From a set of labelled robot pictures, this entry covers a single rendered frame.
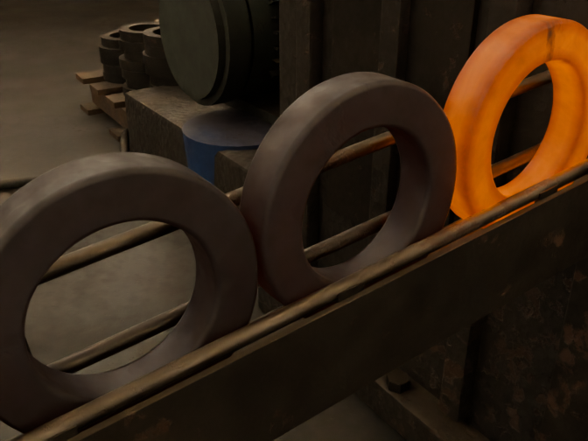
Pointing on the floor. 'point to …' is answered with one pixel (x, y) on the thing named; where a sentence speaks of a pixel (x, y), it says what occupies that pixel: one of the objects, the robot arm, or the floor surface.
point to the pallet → (126, 70)
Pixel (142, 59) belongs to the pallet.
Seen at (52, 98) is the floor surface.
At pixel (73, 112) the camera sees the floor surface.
